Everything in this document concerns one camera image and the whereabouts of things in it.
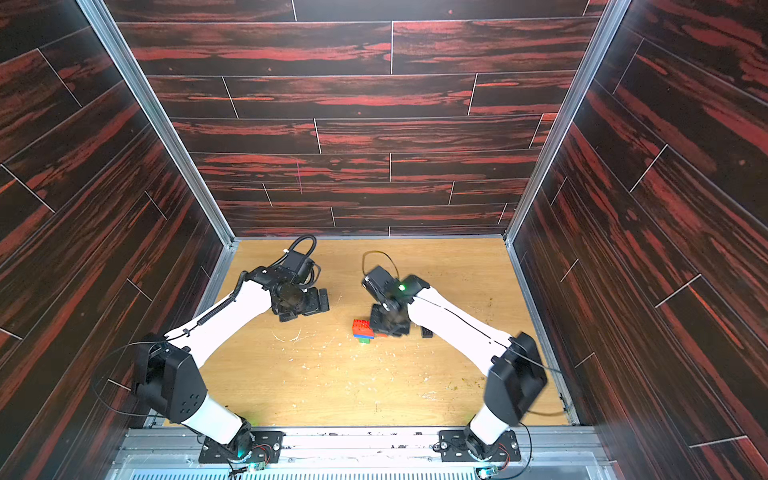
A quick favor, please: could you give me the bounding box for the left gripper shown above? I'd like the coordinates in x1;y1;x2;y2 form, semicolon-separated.
281;287;333;322

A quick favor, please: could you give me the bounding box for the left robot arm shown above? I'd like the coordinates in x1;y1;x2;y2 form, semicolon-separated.
132;251;330;461

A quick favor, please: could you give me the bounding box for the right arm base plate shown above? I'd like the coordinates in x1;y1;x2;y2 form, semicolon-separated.
432;428;521;463

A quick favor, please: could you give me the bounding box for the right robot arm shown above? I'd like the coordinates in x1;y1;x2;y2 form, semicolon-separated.
362;266;548;458

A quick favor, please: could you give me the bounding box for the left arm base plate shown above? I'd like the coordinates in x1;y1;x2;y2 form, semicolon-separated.
198;429;285;466

